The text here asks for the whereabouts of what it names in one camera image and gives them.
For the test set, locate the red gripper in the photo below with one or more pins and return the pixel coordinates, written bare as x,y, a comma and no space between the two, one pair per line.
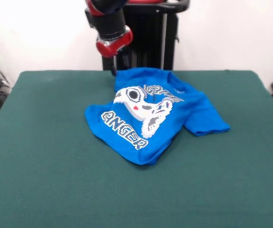
114,46

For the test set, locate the blue game-controller print t-shirt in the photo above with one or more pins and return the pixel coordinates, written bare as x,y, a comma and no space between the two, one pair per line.
198,114

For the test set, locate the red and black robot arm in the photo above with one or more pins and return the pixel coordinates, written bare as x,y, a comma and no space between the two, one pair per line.
105,16

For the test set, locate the dark green table cloth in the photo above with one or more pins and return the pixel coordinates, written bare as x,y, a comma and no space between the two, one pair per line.
43,166

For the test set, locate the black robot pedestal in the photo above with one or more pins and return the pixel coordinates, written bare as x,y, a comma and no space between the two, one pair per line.
150,42

